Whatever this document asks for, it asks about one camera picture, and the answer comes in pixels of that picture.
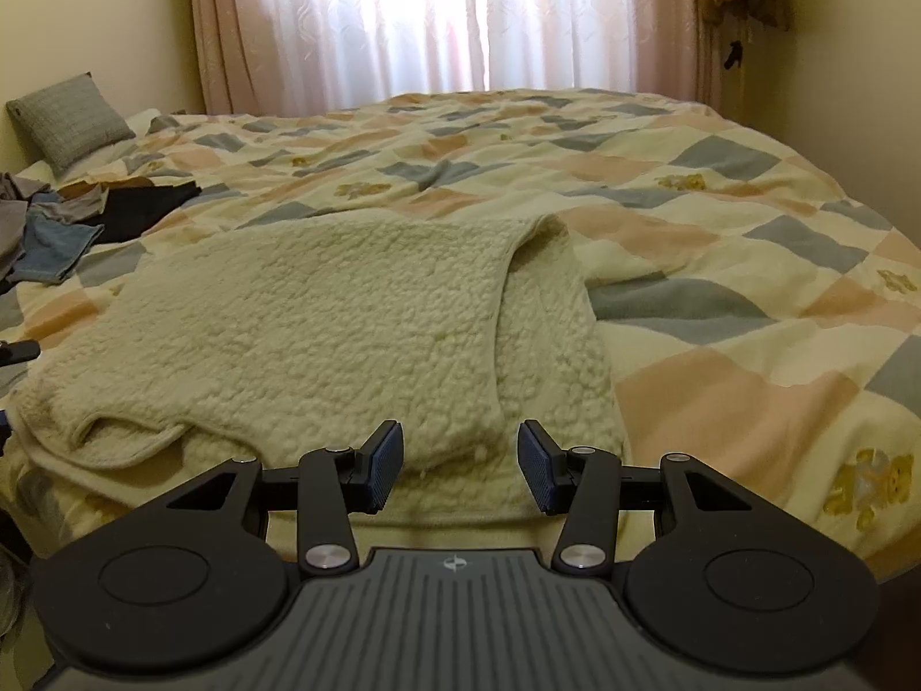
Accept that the black garment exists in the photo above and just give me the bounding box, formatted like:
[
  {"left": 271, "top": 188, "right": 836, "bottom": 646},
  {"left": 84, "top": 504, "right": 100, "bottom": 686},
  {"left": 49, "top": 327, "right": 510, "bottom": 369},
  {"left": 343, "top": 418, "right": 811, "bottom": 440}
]
[{"left": 86, "top": 182, "right": 204, "bottom": 246}]

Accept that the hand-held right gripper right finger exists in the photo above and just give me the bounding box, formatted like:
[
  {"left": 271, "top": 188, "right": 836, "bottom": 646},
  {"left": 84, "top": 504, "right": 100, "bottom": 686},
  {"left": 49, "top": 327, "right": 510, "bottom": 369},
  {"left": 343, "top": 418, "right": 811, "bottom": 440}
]
[{"left": 518, "top": 419, "right": 774, "bottom": 577}]

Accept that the checkered bed blanket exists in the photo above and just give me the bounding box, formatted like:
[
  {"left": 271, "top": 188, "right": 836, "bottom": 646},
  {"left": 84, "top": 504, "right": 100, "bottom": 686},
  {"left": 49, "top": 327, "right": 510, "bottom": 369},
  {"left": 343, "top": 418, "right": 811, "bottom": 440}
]
[{"left": 0, "top": 86, "right": 921, "bottom": 584}]

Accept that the blue denim garment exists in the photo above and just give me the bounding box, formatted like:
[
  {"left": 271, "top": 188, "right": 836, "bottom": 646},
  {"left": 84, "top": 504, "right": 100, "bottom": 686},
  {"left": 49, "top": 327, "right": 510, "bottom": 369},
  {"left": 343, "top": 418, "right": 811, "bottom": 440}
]
[{"left": 10, "top": 191, "right": 105, "bottom": 283}]

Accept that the pink curtain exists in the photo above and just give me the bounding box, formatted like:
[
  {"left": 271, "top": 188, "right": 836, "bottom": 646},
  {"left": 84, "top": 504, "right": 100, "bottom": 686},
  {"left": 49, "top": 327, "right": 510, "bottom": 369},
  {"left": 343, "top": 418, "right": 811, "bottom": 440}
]
[{"left": 185, "top": 0, "right": 728, "bottom": 116}]

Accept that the grey square pillow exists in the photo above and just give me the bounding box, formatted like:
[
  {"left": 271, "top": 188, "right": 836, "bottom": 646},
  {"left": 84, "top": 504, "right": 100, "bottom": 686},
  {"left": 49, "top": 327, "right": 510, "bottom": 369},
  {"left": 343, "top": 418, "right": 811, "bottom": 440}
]
[{"left": 6, "top": 73, "right": 136, "bottom": 177}]

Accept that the cream fleece jacket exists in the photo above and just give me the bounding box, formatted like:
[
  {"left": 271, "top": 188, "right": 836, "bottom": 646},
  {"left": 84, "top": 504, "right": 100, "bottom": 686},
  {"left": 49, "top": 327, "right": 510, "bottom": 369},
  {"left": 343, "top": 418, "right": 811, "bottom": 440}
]
[{"left": 13, "top": 214, "right": 626, "bottom": 526}]

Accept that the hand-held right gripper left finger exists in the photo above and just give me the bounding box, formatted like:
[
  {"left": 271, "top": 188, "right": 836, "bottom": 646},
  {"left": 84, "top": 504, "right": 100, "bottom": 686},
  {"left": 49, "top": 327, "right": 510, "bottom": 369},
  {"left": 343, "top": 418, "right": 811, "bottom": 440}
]
[{"left": 147, "top": 419, "right": 405, "bottom": 577}]

